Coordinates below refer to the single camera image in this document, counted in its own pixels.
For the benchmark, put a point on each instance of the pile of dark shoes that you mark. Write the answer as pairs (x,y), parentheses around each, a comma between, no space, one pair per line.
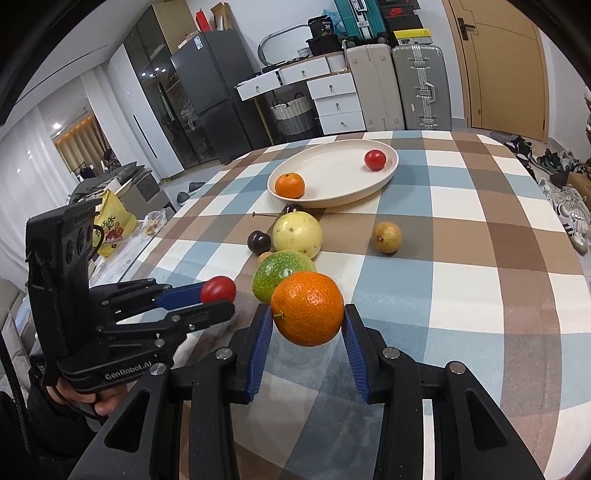
(521,150)

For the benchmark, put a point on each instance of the silver suitcase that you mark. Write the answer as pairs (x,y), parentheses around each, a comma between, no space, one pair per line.
(422,83)

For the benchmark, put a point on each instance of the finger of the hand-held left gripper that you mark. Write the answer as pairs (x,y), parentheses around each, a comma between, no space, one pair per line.
(203,314)
(180,295)

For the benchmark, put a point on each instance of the wooden door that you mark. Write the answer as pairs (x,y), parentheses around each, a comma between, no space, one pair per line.
(503,69)

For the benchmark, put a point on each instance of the chrome tube frame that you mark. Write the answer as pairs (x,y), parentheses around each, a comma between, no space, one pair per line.
(265,44)

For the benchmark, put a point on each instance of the orange mandarin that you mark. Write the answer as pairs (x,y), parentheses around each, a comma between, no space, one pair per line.
(307,308)
(290,185)

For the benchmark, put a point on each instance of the green citrus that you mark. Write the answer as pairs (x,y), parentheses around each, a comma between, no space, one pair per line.
(281,272)

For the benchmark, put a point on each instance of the white slotted basket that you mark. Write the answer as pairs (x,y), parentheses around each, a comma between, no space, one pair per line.
(303,51)

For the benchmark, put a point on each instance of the beige suitcase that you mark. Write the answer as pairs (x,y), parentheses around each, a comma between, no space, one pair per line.
(374,87)

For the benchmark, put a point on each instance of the dark cherry with stem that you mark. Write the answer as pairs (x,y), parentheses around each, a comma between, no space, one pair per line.
(291,208)

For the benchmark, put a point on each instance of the black paper bag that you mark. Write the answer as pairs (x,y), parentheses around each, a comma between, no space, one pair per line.
(323,26)

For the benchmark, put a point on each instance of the white drawer dresser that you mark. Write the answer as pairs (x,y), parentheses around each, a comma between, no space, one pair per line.
(332,87)

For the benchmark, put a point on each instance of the brown kiwi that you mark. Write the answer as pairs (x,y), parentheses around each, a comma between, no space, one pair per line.
(264,257)
(387,237)

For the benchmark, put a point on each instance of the row of sneakers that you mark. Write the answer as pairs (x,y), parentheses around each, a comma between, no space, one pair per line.
(565,207)

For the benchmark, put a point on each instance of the woven laundry basket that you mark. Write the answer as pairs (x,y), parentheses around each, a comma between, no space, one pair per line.
(292,115)

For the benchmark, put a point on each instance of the glass door cabinet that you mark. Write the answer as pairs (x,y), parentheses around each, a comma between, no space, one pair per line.
(157,106)

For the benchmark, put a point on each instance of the cream oval plate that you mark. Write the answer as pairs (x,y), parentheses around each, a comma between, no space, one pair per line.
(332,170)

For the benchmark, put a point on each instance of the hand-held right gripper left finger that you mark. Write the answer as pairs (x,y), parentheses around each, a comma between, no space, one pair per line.
(261,350)

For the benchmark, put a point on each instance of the dark grey refrigerator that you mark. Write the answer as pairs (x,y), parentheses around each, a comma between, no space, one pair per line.
(217,92)

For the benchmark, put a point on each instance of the teal suitcase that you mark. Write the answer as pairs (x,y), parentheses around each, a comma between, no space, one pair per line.
(358,18)

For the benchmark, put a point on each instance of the grey cushioned furniture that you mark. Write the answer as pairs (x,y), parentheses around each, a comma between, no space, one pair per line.
(134,180)

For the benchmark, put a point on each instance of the clear bag of snacks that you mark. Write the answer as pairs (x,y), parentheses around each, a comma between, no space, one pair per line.
(154,221)

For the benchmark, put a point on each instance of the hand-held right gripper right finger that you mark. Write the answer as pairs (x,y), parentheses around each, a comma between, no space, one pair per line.
(355,355)

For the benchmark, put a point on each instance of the blue plastic bag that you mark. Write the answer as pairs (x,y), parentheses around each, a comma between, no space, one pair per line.
(330,14)

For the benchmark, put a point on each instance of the green-yellow citrus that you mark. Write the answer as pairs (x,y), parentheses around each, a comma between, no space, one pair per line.
(297,234)

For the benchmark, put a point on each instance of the red cherry tomato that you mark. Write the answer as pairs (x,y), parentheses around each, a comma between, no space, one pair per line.
(218,289)
(375,159)

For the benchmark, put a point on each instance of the person's left hand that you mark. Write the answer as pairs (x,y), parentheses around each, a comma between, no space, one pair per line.
(108,405)

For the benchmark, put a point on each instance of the plain black shoebox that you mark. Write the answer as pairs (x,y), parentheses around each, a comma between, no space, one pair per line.
(408,24)

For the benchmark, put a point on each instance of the grey slipper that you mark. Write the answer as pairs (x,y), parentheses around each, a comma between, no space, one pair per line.
(185,197)
(196,187)

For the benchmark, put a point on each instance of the black storage box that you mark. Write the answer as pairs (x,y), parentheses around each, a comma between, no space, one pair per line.
(323,46)

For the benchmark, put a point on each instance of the yellow plastic bag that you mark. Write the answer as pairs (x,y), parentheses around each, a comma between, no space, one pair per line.
(115,221)

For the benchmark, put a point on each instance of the yellow and black box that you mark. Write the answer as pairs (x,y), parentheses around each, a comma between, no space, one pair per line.
(413,36)

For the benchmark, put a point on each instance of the open cardboard box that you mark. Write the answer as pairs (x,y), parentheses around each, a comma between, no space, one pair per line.
(220,17)

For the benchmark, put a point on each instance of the dark plum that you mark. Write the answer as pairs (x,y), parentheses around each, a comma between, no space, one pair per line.
(258,242)

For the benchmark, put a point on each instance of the red flat package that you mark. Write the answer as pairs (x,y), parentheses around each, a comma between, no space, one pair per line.
(203,22)

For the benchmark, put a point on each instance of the black shoebox red logo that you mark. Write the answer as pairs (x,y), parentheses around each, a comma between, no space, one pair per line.
(401,11)

